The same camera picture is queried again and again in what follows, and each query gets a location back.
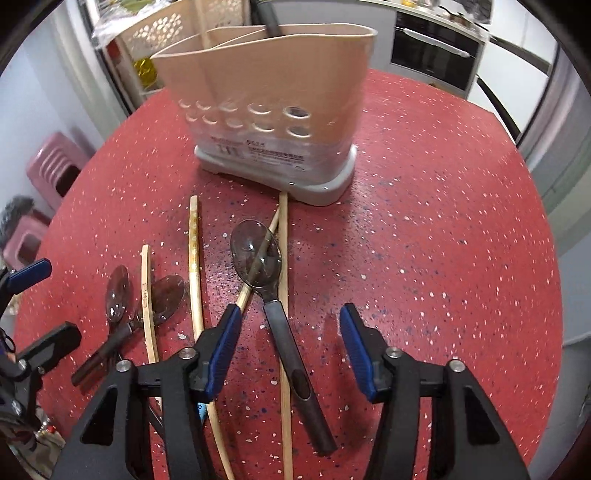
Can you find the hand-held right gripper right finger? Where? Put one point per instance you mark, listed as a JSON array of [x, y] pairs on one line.
[[358, 353]]

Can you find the black built-in oven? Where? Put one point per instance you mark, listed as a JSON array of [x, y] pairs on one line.
[[434, 50]]

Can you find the yellow bottle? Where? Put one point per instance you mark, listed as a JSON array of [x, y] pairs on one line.
[[145, 74]]

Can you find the bamboo chopstick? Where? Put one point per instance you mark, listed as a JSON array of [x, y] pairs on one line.
[[196, 286], [147, 295], [283, 217], [202, 23], [244, 297]]

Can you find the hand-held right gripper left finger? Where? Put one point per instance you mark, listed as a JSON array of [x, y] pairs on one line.
[[225, 344]]

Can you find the beige utensil drainer holder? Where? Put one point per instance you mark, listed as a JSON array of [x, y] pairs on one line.
[[277, 83]]

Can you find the pink plastic stool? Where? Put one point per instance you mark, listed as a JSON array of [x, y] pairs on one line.
[[25, 240], [57, 161]]

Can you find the grey fluffy duster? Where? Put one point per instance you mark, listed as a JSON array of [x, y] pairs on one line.
[[16, 214]]

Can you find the white lattice basket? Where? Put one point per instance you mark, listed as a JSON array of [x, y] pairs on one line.
[[152, 32]]

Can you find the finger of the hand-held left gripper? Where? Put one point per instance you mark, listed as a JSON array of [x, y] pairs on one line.
[[30, 274], [55, 344]]

